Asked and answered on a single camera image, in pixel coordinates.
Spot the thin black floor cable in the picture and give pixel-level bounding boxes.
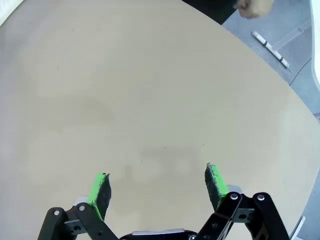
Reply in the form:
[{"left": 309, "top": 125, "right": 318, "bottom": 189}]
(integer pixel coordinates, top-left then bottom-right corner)
[{"left": 289, "top": 56, "right": 313, "bottom": 86}]

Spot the person's left hand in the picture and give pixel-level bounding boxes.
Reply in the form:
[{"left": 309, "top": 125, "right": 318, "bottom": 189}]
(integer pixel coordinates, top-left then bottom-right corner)
[{"left": 236, "top": 0, "right": 275, "bottom": 20}]

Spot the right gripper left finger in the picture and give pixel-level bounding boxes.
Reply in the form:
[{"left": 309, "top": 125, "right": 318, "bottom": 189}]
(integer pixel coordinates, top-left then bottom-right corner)
[{"left": 37, "top": 172, "right": 120, "bottom": 240}]

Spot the white striped stick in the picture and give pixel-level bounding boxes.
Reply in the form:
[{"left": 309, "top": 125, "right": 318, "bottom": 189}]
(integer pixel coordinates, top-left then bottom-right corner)
[{"left": 251, "top": 31, "right": 291, "bottom": 69}]

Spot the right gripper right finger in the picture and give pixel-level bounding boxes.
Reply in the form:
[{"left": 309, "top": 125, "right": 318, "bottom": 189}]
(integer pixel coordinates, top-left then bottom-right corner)
[{"left": 197, "top": 162, "right": 291, "bottom": 240}]

